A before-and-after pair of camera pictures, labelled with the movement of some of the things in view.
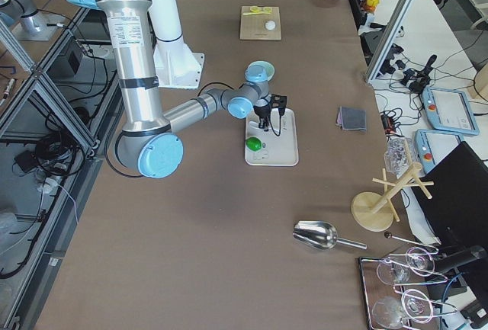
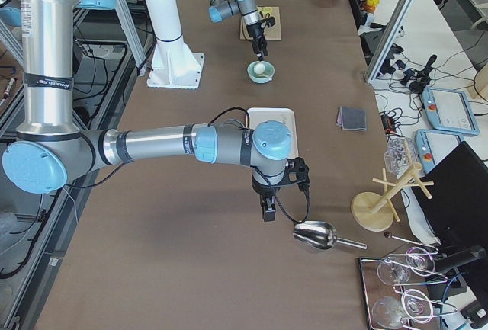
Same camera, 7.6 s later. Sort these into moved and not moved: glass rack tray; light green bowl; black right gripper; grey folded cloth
Moved: black right gripper
Not moved: grey folded cloth; light green bowl; glass rack tray
